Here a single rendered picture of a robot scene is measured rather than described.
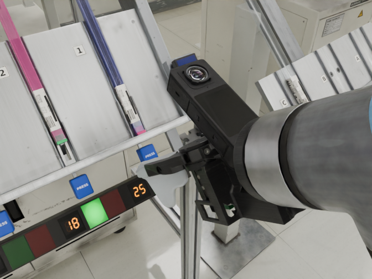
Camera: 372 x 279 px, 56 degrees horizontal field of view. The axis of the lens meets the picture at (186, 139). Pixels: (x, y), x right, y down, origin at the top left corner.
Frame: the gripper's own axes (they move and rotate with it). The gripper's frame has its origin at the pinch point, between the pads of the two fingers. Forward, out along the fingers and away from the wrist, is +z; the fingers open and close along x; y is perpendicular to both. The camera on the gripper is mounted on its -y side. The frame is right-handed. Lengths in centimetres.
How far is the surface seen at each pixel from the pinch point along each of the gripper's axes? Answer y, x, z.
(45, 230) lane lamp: 3.5, -17.7, 10.8
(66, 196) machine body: 5, -10, 59
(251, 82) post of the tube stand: -4.0, 31.9, 19.5
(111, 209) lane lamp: 5.1, -8.3, 10.8
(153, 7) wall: -85, 115, 198
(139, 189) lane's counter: 4.4, -3.2, 10.8
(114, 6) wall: -91, 83, 194
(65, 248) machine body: 21, -15, 73
